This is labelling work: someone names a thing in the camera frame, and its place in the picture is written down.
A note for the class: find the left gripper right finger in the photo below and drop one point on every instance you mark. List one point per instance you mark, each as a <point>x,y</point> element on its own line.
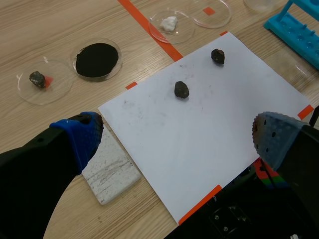
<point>294,154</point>

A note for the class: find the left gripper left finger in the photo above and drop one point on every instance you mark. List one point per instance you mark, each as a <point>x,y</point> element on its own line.
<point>37,174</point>

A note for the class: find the small white tile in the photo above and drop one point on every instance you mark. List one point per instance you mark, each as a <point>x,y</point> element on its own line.
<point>112,171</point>

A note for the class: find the clear glass dish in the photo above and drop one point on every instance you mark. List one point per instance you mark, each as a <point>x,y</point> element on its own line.
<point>219,15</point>
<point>261,5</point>
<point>182,35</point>
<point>57,89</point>

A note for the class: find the small dark stone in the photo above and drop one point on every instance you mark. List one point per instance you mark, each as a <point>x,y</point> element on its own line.
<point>181,89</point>
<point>37,79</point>
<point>218,56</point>

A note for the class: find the white sheet of paper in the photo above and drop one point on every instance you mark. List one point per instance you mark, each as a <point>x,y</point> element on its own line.
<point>194,139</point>

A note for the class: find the turquoise rack with round holes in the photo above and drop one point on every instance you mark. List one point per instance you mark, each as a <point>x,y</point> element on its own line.
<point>299,35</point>

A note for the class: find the glass dish with black powder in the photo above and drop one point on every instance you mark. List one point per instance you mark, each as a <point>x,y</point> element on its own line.
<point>96,59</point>

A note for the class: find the white lump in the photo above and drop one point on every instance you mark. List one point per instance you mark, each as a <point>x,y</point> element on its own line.
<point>169,23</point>

